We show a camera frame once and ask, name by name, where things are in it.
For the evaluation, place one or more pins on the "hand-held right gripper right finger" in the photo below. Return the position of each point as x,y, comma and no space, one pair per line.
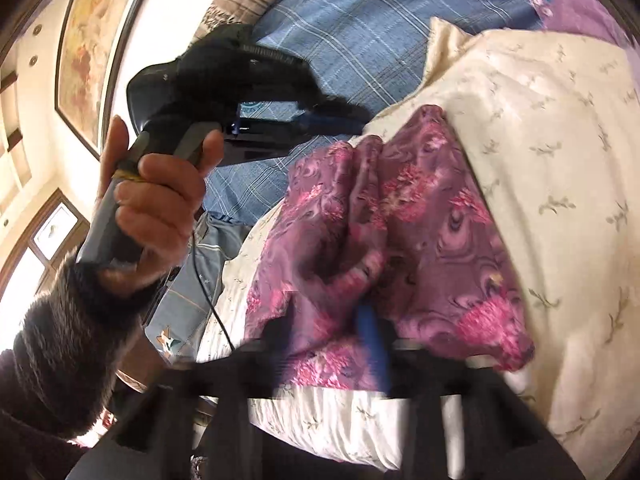
374,345

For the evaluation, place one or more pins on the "person's left forearm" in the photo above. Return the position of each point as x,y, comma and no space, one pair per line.
60,350

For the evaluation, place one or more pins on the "blue plaid bedsheet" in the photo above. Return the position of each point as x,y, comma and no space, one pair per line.
360,35

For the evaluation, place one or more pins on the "purple floral cloth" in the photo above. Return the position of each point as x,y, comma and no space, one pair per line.
575,5

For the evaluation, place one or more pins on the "pink floral garment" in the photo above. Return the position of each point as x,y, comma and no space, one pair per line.
425,210

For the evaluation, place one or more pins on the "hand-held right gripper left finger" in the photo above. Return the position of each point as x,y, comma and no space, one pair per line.
277,360

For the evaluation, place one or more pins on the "wooden framed window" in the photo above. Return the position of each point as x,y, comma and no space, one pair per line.
55,225

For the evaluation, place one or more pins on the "framed wall painting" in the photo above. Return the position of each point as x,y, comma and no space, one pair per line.
95,35

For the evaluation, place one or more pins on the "recessed ceiling light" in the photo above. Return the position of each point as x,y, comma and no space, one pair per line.
33,60
33,29

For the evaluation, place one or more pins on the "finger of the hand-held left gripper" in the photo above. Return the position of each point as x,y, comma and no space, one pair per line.
335,120

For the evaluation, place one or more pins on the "person's left hand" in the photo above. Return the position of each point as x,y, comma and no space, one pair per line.
165,200

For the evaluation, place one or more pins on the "light blue star print cloth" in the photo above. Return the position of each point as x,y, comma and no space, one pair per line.
175,320

